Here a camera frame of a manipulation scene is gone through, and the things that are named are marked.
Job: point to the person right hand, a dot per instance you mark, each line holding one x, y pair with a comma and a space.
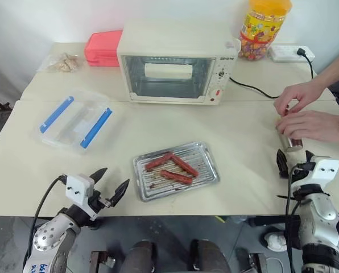
303, 91

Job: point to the dark metal bracket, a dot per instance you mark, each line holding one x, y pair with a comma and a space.
259, 261
102, 258

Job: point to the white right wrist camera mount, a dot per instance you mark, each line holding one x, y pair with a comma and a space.
326, 170

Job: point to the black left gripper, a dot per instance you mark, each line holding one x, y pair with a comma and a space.
97, 203

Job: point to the clear bag of beige snacks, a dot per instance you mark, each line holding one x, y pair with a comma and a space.
65, 64

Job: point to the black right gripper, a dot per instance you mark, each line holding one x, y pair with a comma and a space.
306, 167

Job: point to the person right forearm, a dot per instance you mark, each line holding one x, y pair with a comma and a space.
338, 69

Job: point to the clear container with blue clips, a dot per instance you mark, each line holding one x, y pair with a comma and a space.
72, 125

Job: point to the dark rounded shape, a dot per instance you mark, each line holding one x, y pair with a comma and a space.
209, 257
138, 257

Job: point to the white shoe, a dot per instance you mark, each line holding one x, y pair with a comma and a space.
274, 241

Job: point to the white toaster oven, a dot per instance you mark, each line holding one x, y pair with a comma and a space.
172, 39

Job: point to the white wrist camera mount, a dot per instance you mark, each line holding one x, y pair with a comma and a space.
78, 187
326, 170

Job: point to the pink plastic box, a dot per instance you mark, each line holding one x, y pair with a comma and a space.
101, 49

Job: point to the black stand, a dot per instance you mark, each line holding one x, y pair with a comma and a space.
0, 105

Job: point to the stainless steel cup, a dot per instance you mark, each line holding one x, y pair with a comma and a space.
289, 143

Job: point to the ribbed metal baking tray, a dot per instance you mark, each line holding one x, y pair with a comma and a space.
158, 189

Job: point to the white power strip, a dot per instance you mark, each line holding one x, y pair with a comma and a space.
280, 52

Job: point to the person left hand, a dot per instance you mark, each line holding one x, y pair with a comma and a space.
314, 126

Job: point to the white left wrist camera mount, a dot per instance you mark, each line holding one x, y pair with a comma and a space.
78, 187

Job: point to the candy jar with yellow lid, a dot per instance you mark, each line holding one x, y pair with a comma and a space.
260, 28

